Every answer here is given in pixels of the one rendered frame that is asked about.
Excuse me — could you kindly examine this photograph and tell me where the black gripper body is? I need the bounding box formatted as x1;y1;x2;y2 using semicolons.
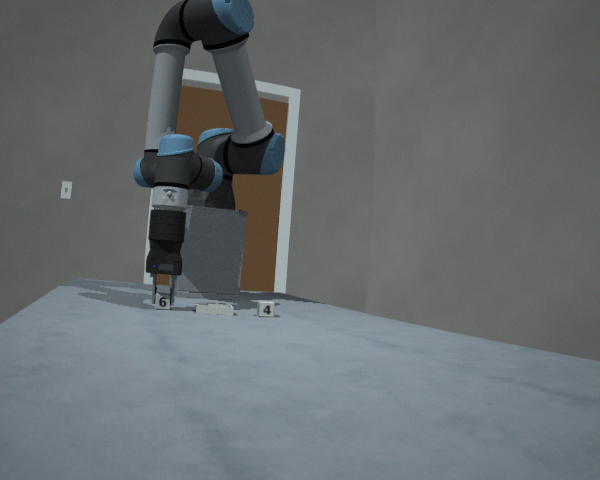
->
146;186;188;275

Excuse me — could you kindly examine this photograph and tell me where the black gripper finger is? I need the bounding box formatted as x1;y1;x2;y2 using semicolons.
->
170;275;177;306
150;273;157;304

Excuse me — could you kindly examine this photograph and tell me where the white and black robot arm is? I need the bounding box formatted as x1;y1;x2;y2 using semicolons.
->
133;0;285;210

